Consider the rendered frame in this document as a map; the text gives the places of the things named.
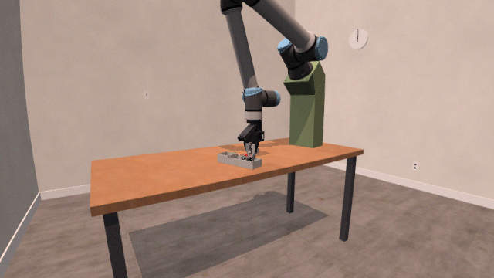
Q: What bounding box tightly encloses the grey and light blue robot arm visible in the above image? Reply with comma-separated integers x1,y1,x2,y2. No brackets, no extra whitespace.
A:
220,0,328,120

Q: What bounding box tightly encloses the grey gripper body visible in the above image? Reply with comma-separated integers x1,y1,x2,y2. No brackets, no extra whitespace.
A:
246,120,264,144

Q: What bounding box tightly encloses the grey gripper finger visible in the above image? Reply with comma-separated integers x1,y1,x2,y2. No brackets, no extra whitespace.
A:
244,141,252,161
251,138,259,161

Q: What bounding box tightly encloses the white rack of labelled bins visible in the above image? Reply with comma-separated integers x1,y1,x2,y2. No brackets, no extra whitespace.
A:
217,151,262,169

